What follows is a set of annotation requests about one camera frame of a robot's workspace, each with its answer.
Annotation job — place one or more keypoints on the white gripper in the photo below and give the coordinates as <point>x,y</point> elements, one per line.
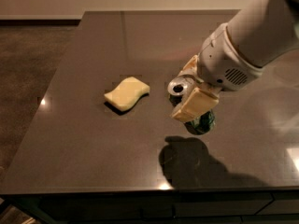
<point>221,63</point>

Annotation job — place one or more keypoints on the dark green soda can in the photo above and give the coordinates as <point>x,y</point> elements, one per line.
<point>193,104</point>

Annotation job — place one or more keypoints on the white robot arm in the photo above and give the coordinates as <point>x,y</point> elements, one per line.
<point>262,32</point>

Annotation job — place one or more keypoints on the yellow sponge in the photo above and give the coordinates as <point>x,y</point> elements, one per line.
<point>127,93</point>

